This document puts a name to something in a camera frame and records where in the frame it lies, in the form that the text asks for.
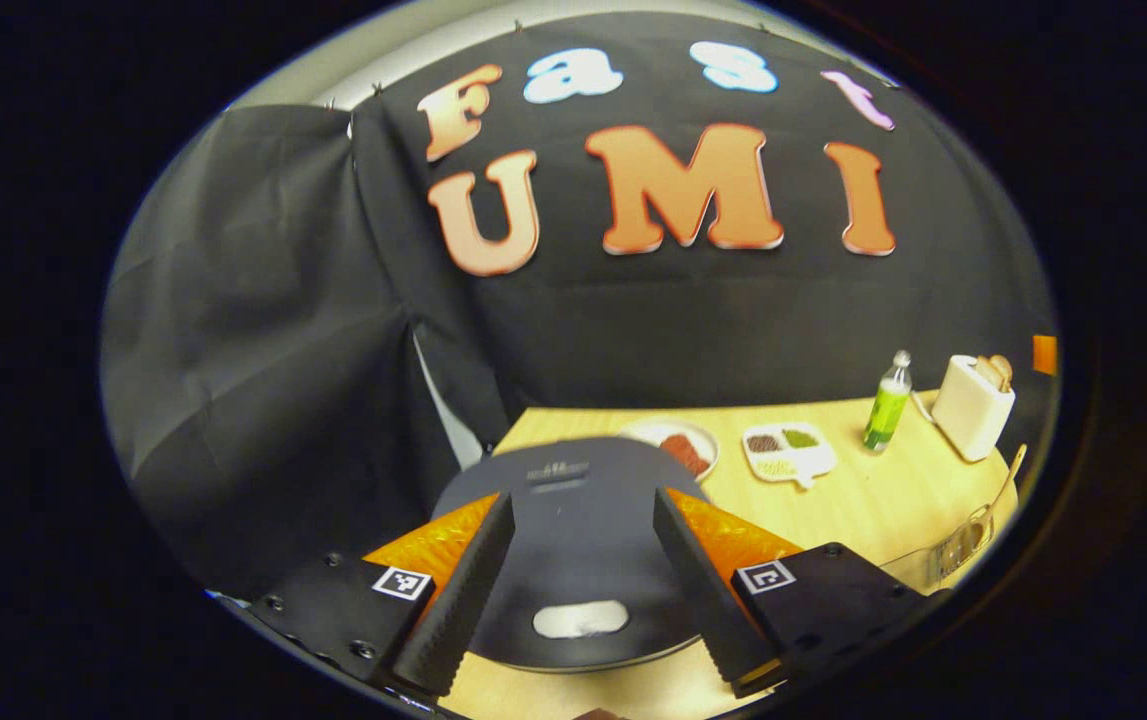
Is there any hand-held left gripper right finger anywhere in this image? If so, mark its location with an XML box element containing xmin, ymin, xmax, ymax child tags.
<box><xmin>652</xmin><ymin>486</ymin><xmax>941</xmax><ymax>699</ymax></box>

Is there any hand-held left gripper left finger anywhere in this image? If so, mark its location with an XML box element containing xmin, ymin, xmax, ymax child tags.
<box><xmin>247</xmin><ymin>490</ymin><xmax>517</xmax><ymax>699</ymax></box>

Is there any black silver rice cooker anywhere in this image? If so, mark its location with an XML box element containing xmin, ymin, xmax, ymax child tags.
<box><xmin>430</xmin><ymin>435</ymin><xmax>734</xmax><ymax>674</ymax></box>

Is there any wooden spoon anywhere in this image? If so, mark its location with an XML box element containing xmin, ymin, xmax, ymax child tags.
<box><xmin>963</xmin><ymin>445</ymin><xmax>1029</xmax><ymax>557</ymax></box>

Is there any perforated metal chopstick holder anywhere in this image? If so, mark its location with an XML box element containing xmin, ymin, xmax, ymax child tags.
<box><xmin>938</xmin><ymin>505</ymin><xmax>996</xmax><ymax>579</ymax></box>

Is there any white toaster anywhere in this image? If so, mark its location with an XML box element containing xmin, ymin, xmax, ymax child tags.
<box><xmin>931</xmin><ymin>355</ymin><xmax>1017</xmax><ymax>463</ymax></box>

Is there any white divided bean dish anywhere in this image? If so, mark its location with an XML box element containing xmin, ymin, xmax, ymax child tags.
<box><xmin>741</xmin><ymin>422</ymin><xmax>837</xmax><ymax>489</ymax></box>

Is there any green label plastic bottle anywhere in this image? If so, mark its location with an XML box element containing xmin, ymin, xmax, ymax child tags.
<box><xmin>862</xmin><ymin>350</ymin><xmax>913</xmax><ymax>454</ymax></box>

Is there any round white plate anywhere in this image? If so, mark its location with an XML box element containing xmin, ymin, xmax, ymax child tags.
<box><xmin>621</xmin><ymin>420</ymin><xmax>721</xmax><ymax>481</ymax></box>

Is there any black backdrop cloth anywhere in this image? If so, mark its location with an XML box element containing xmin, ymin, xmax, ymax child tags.
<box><xmin>101</xmin><ymin>10</ymin><xmax>1059</xmax><ymax>601</ymax></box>

